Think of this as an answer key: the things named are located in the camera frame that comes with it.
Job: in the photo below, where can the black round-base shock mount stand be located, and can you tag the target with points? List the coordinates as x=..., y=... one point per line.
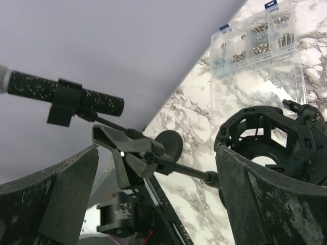
x=294, y=147

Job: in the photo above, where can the black microphone silver grille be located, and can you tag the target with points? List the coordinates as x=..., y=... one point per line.
x=30, y=86

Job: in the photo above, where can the black round-base clip stand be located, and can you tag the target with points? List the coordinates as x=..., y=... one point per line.
x=136, y=159

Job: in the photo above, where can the clear plastic screw box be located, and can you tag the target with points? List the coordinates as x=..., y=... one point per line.
x=256, y=62

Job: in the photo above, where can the black round-base mic stand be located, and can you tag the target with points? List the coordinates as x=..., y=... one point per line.
x=115, y=125

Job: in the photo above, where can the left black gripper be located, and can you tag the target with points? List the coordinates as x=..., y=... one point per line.
x=143, y=213

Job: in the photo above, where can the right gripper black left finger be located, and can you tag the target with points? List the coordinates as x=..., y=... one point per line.
x=48, y=206

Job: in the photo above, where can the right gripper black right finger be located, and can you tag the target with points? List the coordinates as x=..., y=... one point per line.
x=265, y=207

